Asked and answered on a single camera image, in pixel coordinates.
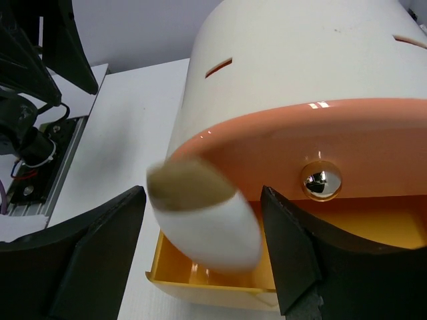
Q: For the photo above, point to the white cylindrical drawer organizer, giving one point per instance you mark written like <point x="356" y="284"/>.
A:
<point x="275" y="86"/>

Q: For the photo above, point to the white egg-shaped bottle brown cap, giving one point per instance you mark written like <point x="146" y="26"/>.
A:
<point x="204" y="215"/>

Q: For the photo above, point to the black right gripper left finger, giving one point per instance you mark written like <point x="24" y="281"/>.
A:
<point x="77" y="269"/>

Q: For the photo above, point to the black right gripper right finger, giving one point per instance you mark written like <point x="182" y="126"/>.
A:
<point x="323" y="272"/>

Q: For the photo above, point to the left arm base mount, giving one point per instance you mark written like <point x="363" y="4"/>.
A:
<point x="33" y="177"/>

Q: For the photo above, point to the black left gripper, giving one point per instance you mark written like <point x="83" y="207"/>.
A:
<point x="23" y="70"/>

